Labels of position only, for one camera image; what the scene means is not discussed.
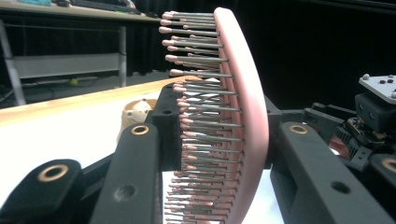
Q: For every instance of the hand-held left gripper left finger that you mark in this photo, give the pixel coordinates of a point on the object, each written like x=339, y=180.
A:
x=166, y=133

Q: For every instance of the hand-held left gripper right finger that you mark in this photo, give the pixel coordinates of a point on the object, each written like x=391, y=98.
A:
x=274, y=124

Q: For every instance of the pink hairbrush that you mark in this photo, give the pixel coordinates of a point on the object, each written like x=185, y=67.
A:
x=252, y=109

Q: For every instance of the white toy figure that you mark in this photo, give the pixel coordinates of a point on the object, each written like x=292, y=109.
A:
x=141, y=109

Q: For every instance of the small yellow ball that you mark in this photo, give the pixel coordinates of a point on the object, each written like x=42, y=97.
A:
x=73, y=81

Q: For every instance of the black keyboard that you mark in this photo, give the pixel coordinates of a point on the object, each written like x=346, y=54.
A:
x=102, y=5

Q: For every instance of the teal object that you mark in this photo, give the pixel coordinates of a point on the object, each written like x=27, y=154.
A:
x=35, y=2

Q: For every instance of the wooden top metal frame table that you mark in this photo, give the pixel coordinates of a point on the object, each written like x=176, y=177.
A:
x=62, y=65

